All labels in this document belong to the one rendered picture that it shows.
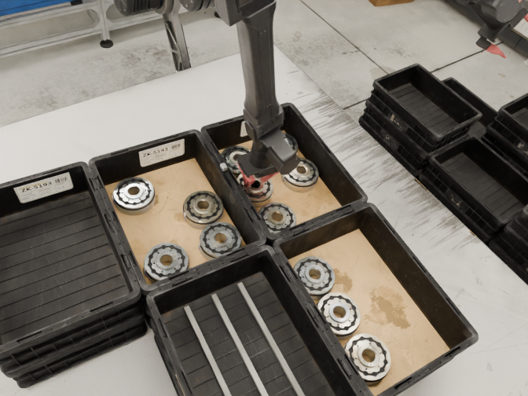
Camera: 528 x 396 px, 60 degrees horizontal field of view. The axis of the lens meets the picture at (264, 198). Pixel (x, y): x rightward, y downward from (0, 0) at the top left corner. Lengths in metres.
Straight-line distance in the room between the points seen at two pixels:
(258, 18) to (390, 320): 0.75
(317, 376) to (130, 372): 0.43
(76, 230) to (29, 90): 1.79
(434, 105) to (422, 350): 1.40
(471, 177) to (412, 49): 1.57
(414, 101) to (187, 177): 1.32
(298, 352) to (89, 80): 2.23
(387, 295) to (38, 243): 0.85
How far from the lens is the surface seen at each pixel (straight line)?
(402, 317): 1.18
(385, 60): 3.39
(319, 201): 1.28
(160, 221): 1.20
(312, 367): 1.07
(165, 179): 1.28
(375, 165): 1.61
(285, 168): 1.05
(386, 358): 1.09
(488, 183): 2.26
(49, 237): 1.22
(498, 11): 1.24
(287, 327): 1.09
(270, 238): 1.07
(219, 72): 1.83
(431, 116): 2.25
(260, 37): 0.79
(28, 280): 1.18
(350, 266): 1.19
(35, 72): 3.04
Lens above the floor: 1.82
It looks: 52 degrees down
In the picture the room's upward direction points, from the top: 12 degrees clockwise
